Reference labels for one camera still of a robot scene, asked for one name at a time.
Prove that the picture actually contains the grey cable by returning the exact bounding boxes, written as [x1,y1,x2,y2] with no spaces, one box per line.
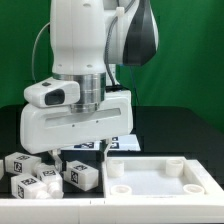
[31,22,52,84]

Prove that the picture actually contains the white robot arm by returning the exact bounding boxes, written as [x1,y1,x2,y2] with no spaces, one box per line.
[20,0,159,169]

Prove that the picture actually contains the white part at left edge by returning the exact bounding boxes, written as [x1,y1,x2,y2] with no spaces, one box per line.
[0,160,4,180]

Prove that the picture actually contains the white sheet with tags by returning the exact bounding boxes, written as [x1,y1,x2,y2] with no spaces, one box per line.
[64,134,140,151]

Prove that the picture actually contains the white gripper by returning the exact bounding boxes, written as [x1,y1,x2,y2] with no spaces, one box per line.
[20,90,133,172]

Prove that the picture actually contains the white obstacle fence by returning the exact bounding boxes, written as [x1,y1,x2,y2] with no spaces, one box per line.
[0,170,224,224]

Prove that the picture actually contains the white square tabletop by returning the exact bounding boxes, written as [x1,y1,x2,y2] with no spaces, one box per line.
[102,157,221,198]

